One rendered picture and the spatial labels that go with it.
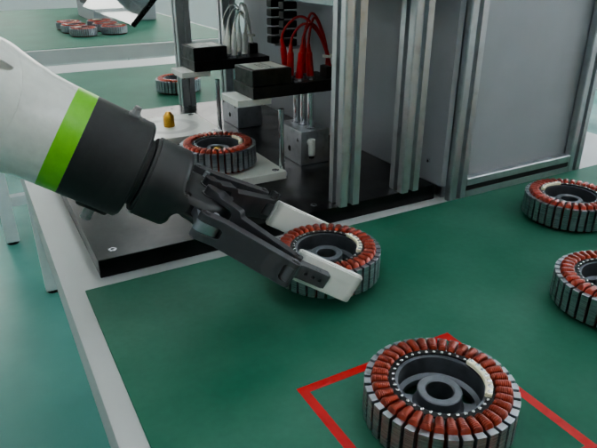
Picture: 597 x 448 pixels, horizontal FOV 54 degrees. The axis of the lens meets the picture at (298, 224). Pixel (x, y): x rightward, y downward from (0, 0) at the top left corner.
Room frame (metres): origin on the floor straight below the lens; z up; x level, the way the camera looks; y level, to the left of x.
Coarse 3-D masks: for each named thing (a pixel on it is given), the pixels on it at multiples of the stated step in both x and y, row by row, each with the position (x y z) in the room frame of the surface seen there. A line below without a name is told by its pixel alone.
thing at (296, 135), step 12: (288, 120) 0.92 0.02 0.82; (288, 132) 0.89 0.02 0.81; (300, 132) 0.86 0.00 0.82; (312, 132) 0.86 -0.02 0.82; (324, 132) 0.87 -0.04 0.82; (288, 144) 0.89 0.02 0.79; (300, 144) 0.86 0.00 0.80; (324, 144) 0.87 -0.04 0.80; (288, 156) 0.89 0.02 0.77; (300, 156) 0.86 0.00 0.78; (324, 156) 0.87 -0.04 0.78
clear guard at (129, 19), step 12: (96, 0) 0.75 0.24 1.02; (108, 0) 0.70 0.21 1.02; (120, 0) 0.67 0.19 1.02; (132, 0) 0.63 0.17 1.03; (144, 0) 0.60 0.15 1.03; (108, 12) 0.67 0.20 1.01; (120, 12) 0.63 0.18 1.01; (132, 12) 0.60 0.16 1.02; (144, 12) 0.58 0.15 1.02; (132, 24) 0.58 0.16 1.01
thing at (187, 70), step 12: (192, 48) 1.04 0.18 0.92; (204, 48) 1.04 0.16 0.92; (216, 48) 1.05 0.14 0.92; (192, 60) 1.04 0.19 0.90; (204, 60) 1.04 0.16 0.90; (216, 60) 1.05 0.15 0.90; (228, 60) 1.06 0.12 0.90; (240, 60) 1.07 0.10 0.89; (252, 60) 1.08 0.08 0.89; (264, 60) 1.10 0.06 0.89; (180, 72) 1.03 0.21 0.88; (192, 72) 1.03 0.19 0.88; (204, 72) 1.05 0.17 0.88
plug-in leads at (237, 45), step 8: (240, 8) 1.13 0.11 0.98; (224, 16) 1.13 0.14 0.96; (248, 16) 1.13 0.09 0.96; (224, 24) 1.13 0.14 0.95; (248, 24) 1.13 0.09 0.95; (224, 32) 1.12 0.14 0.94; (232, 32) 1.09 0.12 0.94; (240, 32) 1.13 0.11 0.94; (224, 40) 1.12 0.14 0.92; (232, 40) 1.08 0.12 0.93; (240, 40) 1.12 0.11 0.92; (232, 48) 1.08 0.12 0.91; (240, 48) 1.12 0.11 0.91; (248, 48) 1.13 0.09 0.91; (256, 48) 1.14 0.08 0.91; (232, 56) 1.08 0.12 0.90
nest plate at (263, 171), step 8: (256, 152) 0.89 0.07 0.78; (264, 160) 0.85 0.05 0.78; (248, 168) 0.81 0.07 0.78; (256, 168) 0.81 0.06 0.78; (264, 168) 0.81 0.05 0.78; (272, 168) 0.81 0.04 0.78; (232, 176) 0.78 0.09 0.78; (240, 176) 0.78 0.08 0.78; (248, 176) 0.78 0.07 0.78; (256, 176) 0.78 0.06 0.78; (264, 176) 0.78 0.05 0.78; (272, 176) 0.79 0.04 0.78; (280, 176) 0.79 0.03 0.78
